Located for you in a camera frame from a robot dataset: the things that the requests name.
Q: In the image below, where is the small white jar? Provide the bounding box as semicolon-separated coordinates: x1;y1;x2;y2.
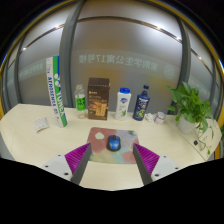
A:
154;111;167;126

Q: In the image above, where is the small patterned tissue pack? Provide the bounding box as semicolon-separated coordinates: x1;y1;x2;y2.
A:
33;117;51;133

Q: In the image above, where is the white bottle with blue cap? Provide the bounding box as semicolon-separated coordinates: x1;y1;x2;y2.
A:
114;87;132;122

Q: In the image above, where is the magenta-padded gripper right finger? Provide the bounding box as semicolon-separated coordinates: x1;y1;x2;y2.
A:
132;142;183;186

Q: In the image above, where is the green potted plant white pot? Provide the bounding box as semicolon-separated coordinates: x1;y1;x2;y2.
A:
165;80;215;156

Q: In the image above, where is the white and green shuttlecock tube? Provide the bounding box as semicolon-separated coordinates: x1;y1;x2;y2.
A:
45;55;69;129

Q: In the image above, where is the clear bottle with green label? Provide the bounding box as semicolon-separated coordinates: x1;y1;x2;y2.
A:
74;83;88;120

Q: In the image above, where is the brown cardboard box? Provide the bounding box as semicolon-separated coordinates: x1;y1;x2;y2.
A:
86;77;111;121

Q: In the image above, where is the small white crumpled packet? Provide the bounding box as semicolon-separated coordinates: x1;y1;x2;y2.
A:
144;112;156;123

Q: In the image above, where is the floral pastel mouse pad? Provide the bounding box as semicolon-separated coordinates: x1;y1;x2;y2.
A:
87;126;140;165

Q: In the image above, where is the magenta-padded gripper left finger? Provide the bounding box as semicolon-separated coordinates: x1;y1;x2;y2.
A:
40;142;93;186

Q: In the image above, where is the dark blue shampoo bottle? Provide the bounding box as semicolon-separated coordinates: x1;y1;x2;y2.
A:
132;84;151;122

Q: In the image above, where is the blue and black computer mouse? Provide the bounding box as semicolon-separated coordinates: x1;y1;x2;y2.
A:
106;134;121;152

